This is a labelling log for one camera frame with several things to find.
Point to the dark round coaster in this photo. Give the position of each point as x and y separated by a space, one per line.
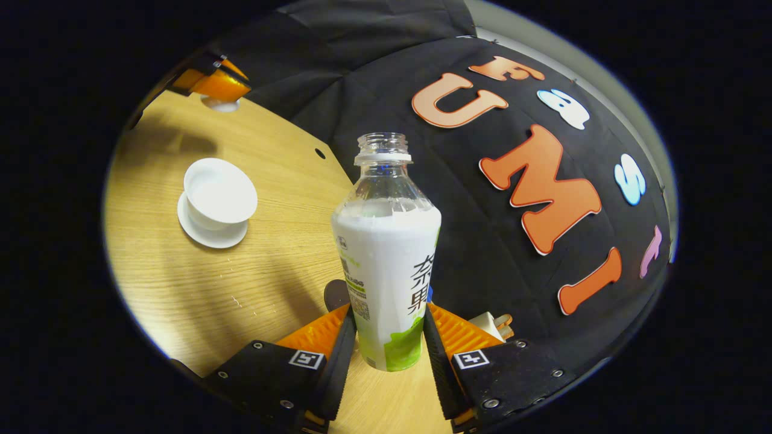
335 294

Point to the toast slices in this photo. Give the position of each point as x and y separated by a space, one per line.
505 327

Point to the clear water bottle white label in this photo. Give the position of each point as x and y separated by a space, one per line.
386 271

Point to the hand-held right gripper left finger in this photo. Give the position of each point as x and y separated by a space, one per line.
341 367

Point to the white toaster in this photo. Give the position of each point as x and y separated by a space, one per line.
484 325

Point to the white teacup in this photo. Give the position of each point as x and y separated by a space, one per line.
220 193

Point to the white saucer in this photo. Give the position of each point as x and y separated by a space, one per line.
211 238

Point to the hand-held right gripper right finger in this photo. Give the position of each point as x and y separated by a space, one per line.
437 374

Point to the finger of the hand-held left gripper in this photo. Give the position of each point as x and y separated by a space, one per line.
220 84

